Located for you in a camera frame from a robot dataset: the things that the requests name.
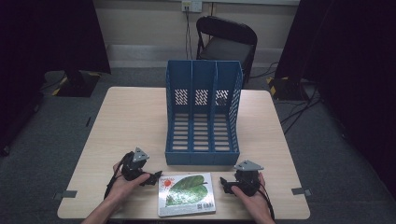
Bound black stand base yellow stripes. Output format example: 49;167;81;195
51;69;103;98
265;76;311;101

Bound right hand-held gripper black cable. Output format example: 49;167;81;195
257;181;276;221

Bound person's right hand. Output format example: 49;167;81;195
231;172;271;217

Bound left hand-held gripper black cable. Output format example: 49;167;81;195
103;151;134;201

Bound hand-held gripper black cable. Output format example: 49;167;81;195
103;151;134;201
257;181;276;221

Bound black floor cables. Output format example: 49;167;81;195
248;61;322;135

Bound person's left hand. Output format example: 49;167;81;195
111;161;151;203

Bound green leaf picture book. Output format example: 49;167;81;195
157;172;217;218

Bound blue plastic file rack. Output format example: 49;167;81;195
164;59;244;166

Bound grey tape strip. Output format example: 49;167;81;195
290;187;313;196
52;189;78;201

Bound white wall socket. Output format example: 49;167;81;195
181;0;204;13

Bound black power cable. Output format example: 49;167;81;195
184;5;194;61

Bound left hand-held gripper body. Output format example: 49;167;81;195
120;147;150;182

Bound black folding chair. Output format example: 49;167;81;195
195;15;259;86

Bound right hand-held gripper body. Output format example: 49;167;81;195
233;160;265;198

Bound black curtain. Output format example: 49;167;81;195
274;0;396;200

